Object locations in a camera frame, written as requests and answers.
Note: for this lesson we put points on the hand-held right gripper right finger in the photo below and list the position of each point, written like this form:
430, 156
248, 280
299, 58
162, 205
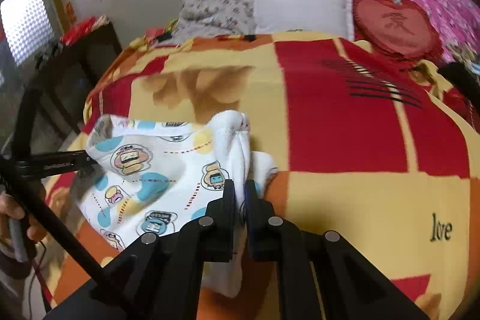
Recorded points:
255, 209

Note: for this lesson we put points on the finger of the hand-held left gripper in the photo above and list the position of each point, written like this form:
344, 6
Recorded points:
60, 164

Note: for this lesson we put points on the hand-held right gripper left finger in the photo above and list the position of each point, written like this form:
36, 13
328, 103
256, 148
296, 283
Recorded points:
228, 202

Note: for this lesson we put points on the white cartoon print baby top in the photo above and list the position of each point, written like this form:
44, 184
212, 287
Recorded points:
150, 170

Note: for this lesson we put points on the person's left hand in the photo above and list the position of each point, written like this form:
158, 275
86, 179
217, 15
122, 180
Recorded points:
17, 209

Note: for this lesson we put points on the dark wooden cabinet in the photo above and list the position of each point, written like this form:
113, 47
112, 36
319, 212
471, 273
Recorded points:
78, 76

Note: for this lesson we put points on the frosted glass window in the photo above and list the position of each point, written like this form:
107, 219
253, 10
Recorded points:
26, 16

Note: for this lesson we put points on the red cloth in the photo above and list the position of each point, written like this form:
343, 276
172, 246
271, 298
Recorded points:
84, 28

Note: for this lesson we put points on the red yellow orange printed blanket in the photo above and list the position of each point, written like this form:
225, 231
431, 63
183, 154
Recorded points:
337, 125

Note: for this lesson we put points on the pale square pillow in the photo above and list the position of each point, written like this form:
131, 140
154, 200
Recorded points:
300, 7

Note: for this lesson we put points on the red heart cushion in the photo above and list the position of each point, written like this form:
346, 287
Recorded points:
397, 24

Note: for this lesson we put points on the black cloth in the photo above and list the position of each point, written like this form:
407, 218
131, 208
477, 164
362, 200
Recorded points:
461, 80

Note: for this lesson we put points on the pink printed quilt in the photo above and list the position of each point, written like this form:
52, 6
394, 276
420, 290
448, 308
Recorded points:
442, 1

